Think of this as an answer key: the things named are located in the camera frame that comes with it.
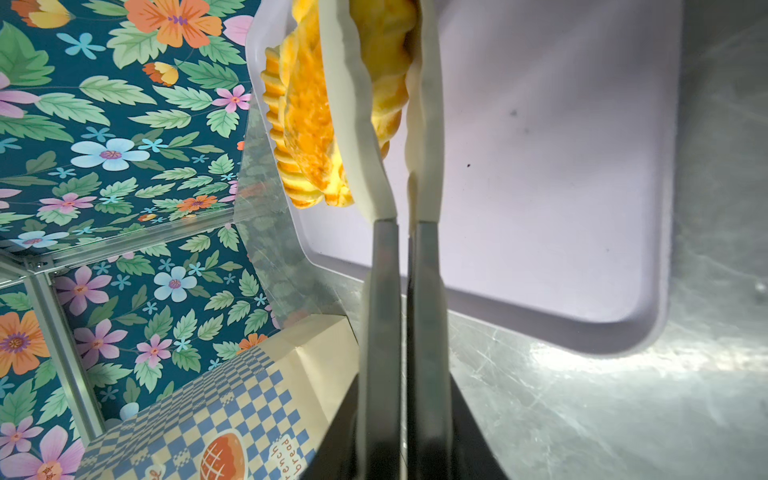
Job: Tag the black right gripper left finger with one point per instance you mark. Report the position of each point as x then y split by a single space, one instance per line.
336 457

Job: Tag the long ridged baguette bread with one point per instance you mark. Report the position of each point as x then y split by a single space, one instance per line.
299 190

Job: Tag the blue checkered paper bag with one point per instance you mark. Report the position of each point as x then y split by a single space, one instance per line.
261 415

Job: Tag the golden glazed bread loaf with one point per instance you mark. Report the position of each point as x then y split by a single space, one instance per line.
308 128

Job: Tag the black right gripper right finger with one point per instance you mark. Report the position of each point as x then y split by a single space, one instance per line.
472 457

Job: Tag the lilac plastic tray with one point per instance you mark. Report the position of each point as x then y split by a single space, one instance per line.
560 122

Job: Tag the steel tongs with beige tips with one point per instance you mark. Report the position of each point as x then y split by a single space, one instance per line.
404 416

